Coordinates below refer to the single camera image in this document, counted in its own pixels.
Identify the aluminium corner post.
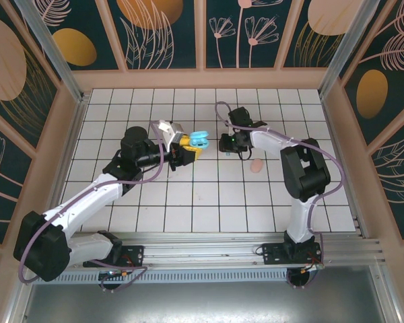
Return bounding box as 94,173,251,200
12,0,88,104
318,0,391,97

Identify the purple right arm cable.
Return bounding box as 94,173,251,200
214,100,345,268

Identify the grey metal sheet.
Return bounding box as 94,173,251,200
6,265,404,323

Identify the thin cable loop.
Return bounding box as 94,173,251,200
99,265,149,293
287,268,319,291

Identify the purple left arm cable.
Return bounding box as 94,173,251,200
18,120,166,284

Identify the perforated metal cable duct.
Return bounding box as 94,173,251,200
62,268,290,284

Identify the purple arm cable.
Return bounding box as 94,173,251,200
18,120,166,284
214,100,345,268

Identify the blue earbud charging case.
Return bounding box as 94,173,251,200
187,130,211,149

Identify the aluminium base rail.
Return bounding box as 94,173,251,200
63,231,386,270

